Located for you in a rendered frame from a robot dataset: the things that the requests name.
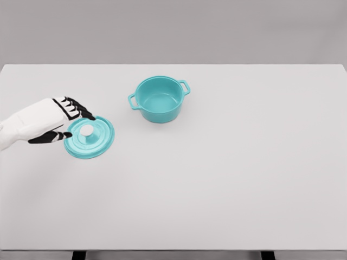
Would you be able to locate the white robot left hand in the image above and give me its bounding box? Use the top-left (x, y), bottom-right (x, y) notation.
top-left (16, 96), bottom-right (97, 145)

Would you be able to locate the teal pot lid white knob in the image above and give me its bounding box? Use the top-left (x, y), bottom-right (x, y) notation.
top-left (63, 115), bottom-right (115, 160)

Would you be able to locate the teal pot with two handles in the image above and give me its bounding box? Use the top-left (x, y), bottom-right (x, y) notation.
top-left (127, 75), bottom-right (191, 124)

